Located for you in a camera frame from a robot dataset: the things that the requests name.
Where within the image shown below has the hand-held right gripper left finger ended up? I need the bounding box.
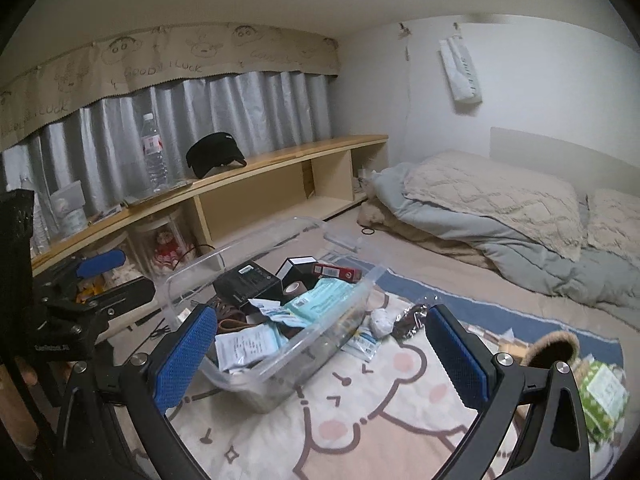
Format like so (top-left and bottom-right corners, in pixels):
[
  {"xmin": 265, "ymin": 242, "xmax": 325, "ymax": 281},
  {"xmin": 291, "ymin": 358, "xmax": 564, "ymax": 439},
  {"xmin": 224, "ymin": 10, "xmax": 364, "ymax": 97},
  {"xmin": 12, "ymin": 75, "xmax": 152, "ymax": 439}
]
[{"xmin": 54, "ymin": 302, "xmax": 219, "ymax": 480}]

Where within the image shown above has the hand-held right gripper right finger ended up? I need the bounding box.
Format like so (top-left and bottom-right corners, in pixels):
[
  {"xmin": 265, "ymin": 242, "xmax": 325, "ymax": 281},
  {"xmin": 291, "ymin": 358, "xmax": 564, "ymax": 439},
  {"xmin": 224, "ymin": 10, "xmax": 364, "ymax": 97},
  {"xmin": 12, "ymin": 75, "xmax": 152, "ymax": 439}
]
[{"xmin": 425, "ymin": 302, "xmax": 592, "ymax": 480}]

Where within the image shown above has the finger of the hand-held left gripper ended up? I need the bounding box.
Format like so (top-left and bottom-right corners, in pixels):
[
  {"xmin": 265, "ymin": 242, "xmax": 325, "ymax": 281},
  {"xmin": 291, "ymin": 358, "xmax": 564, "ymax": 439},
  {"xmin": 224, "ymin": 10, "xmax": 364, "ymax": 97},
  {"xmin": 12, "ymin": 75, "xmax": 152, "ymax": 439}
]
[
  {"xmin": 35, "ymin": 250, "xmax": 126, "ymax": 289},
  {"xmin": 75, "ymin": 280, "xmax": 156, "ymax": 314}
]

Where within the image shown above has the silver packet with receipt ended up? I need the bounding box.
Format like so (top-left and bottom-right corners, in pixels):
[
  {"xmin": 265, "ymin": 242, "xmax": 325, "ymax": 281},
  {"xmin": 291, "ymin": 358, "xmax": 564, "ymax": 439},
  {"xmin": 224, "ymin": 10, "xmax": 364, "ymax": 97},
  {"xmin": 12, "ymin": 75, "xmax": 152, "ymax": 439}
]
[{"xmin": 215, "ymin": 325, "xmax": 293, "ymax": 374}]

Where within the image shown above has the clear plastic bin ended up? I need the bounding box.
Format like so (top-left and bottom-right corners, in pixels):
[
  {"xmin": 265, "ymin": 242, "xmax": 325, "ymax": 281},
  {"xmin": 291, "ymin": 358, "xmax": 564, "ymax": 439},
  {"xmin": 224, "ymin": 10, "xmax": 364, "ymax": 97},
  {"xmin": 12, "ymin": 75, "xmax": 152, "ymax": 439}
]
[{"xmin": 160, "ymin": 216, "xmax": 389, "ymax": 414}]

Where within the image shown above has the red box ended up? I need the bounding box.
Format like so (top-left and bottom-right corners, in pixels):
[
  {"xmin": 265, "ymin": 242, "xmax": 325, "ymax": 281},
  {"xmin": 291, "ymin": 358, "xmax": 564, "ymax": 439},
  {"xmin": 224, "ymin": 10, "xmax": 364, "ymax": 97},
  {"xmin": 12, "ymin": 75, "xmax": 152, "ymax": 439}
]
[{"xmin": 312, "ymin": 262, "xmax": 362, "ymax": 284}]

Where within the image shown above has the person's left forearm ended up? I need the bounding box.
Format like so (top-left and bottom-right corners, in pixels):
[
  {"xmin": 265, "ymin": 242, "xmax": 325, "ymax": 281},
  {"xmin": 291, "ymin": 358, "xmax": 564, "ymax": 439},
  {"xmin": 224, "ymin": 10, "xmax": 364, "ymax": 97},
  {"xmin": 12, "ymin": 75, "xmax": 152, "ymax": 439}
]
[{"xmin": 0, "ymin": 360, "xmax": 41, "ymax": 448}]

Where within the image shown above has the dark foil packet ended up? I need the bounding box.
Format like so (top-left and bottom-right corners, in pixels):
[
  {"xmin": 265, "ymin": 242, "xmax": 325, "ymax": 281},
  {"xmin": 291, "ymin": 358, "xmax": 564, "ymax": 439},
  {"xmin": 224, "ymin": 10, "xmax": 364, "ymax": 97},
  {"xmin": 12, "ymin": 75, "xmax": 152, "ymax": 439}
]
[{"xmin": 392, "ymin": 305, "xmax": 431, "ymax": 341}]

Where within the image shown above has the doll in clear jar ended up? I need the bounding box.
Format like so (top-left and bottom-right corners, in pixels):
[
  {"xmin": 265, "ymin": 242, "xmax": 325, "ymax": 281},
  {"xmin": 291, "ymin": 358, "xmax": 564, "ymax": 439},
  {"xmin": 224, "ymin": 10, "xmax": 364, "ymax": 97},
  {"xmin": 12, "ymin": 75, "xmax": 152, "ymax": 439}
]
[{"xmin": 135, "ymin": 212, "xmax": 194, "ymax": 282}]

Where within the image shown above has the clear plastic tub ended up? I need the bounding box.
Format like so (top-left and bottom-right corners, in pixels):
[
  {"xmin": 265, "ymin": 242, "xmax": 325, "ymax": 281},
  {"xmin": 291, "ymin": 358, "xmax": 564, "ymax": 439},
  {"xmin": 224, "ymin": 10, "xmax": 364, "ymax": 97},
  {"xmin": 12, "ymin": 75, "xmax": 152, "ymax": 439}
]
[{"xmin": 50, "ymin": 180, "xmax": 89, "ymax": 237}]

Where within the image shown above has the beige bed sheet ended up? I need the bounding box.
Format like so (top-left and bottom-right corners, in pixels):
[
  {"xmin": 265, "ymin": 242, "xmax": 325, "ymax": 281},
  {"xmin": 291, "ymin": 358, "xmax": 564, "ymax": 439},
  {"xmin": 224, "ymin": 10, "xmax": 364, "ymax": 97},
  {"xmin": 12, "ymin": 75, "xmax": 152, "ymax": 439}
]
[{"xmin": 115, "ymin": 215, "xmax": 640, "ymax": 346}]

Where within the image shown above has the crumpled white paper ball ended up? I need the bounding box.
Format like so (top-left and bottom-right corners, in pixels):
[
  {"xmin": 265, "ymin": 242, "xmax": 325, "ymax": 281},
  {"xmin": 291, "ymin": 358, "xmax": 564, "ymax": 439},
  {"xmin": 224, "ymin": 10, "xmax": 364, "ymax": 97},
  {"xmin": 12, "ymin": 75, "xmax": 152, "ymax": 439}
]
[{"xmin": 370, "ymin": 308, "xmax": 396, "ymax": 337}]

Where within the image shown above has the beige fuzzy slipper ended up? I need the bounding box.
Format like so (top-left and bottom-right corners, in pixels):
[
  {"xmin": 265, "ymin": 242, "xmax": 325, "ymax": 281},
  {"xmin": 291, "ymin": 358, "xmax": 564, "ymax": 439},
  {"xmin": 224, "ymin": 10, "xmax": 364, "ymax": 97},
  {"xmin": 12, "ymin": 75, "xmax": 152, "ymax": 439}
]
[{"xmin": 522, "ymin": 331, "xmax": 582, "ymax": 369}]

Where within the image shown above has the white blue sachet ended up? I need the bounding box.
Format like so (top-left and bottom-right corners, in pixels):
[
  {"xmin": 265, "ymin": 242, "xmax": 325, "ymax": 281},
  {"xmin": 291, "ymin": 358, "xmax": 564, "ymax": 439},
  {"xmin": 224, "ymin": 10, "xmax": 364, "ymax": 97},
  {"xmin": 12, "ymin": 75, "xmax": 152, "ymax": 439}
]
[
  {"xmin": 248, "ymin": 297, "xmax": 296, "ymax": 322},
  {"xmin": 345, "ymin": 329, "xmax": 382, "ymax": 361}
]

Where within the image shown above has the grey duvet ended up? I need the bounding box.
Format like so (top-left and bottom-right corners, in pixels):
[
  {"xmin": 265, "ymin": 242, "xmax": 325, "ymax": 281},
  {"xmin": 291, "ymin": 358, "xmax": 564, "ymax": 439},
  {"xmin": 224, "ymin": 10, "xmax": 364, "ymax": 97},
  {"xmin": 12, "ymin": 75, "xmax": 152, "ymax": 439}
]
[{"xmin": 372, "ymin": 162, "xmax": 640, "ymax": 333}]

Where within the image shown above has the clear water bottle red label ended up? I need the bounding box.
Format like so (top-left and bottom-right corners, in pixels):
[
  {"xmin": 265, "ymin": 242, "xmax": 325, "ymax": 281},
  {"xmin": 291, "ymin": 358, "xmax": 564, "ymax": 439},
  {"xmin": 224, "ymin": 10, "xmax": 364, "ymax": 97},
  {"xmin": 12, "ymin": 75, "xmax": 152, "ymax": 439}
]
[{"xmin": 140, "ymin": 112, "xmax": 169, "ymax": 194}]

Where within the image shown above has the printed cartoon blanket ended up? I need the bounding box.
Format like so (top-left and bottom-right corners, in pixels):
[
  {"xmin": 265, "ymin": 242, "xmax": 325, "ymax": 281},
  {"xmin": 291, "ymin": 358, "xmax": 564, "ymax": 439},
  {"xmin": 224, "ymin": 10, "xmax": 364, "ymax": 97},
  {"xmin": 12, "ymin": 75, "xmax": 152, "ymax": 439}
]
[{"xmin": 165, "ymin": 270, "xmax": 626, "ymax": 480}]

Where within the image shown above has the white and black box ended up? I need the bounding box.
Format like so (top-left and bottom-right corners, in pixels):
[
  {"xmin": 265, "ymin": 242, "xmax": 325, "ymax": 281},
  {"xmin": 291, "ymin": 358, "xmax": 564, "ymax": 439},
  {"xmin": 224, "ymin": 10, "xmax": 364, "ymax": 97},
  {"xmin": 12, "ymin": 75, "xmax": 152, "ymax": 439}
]
[{"xmin": 276, "ymin": 256, "xmax": 317, "ymax": 286}]

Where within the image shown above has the teal wipes pack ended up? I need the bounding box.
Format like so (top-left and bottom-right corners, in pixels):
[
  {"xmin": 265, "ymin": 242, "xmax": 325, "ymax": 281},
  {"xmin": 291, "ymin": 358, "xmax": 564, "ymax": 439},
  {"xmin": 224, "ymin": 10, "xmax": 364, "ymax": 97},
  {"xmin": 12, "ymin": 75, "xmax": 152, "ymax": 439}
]
[{"xmin": 282, "ymin": 278, "xmax": 368, "ymax": 329}]

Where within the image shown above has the beige fleece blanket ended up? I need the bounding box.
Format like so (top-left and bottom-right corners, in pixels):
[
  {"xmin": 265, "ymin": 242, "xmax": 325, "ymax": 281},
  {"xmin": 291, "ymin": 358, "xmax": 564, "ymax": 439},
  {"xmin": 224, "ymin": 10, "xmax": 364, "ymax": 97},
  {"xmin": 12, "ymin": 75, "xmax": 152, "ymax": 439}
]
[{"xmin": 357, "ymin": 200, "xmax": 501, "ymax": 271}]

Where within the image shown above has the green dotted tissue pack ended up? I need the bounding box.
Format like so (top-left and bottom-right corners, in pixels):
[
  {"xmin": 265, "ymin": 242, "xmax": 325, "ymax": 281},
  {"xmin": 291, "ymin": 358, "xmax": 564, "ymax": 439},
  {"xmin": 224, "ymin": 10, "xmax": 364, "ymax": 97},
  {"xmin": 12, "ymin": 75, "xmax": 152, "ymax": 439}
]
[{"xmin": 580, "ymin": 362, "xmax": 630, "ymax": 442}]

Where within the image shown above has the black visor cap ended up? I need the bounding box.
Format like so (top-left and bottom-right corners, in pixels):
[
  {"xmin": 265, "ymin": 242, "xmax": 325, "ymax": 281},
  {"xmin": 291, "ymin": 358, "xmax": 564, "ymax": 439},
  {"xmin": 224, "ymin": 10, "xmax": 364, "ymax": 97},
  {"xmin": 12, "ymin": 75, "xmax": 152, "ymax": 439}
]
[{"xmin": 186, "ymin": 132, "xmax": 248, "ymax": 180}]

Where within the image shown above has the beige quilted pillow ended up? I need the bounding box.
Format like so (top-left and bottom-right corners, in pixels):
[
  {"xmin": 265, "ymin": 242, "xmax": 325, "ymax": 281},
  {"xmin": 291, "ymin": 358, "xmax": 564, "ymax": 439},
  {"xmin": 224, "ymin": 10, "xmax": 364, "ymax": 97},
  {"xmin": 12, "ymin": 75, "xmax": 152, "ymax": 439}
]
[
  {"xmin": 585, "ymin": 189, "xmax": 640, "ymax": 256},
  {"xmin": 402, "ymin": 150, "xmax": 586, "ymax": 261}
]

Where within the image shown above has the long wooden shelf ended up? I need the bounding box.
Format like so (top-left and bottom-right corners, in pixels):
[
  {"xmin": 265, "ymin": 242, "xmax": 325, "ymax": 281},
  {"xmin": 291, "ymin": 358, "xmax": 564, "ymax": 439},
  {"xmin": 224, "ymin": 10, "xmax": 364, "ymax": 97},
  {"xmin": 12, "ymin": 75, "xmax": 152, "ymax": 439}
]
[{"xmin": 30, "ymin": 134, "xmax": 390, "ymax": 342}]

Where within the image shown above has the beige cartoon curtain valance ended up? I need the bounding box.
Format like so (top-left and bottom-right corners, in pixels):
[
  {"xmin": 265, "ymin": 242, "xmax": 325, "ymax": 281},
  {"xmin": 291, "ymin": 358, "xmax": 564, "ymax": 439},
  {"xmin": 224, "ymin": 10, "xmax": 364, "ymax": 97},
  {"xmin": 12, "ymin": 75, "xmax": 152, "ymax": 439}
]
[{"xmin": 0, "ymin": 21, "xmax": 342, "ymax": 142}]

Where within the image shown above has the grey curtain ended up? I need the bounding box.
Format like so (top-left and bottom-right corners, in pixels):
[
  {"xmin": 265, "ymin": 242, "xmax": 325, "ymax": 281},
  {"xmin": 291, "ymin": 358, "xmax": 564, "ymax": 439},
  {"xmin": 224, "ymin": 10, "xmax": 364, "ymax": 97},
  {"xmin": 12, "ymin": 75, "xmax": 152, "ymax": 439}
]
[{"xmin": 0, "ymin": 70, "xmax": 334, "ymax": 257}]

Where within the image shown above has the white headboard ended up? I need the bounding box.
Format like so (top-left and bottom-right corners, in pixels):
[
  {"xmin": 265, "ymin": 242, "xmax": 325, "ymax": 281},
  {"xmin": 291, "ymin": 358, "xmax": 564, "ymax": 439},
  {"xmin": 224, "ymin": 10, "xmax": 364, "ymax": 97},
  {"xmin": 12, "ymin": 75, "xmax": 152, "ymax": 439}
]
[{"xmin": 490, "ymin": 127, "xmax": 640, "ymax": 196}]

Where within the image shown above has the white hanging bag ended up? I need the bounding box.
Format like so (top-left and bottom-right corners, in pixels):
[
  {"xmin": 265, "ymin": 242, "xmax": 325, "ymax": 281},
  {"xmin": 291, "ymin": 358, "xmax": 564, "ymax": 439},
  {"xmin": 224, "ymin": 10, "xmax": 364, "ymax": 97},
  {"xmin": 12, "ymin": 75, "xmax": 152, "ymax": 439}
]
[{"xmin": 440, "ymin": 36, "xmax": 484, "ymax": 105}]

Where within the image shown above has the thin black cable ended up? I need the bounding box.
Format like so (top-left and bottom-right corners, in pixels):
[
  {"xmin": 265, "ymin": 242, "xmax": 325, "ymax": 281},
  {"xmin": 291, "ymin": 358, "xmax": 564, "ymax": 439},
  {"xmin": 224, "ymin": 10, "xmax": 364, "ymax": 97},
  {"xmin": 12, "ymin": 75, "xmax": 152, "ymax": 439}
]
[{"xmin": 174, "ymin": 241, "xmax": 217, "ymax": 267}]

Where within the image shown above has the thin white hanging cord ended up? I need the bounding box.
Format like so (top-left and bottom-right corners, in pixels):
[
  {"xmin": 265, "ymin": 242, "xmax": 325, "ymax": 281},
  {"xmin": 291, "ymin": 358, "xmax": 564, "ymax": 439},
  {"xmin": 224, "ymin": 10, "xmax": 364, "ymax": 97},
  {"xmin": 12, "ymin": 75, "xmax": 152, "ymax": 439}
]
[{"xmin": 404, "ymin": 44, "xmax": 417, "ymax": 127}]

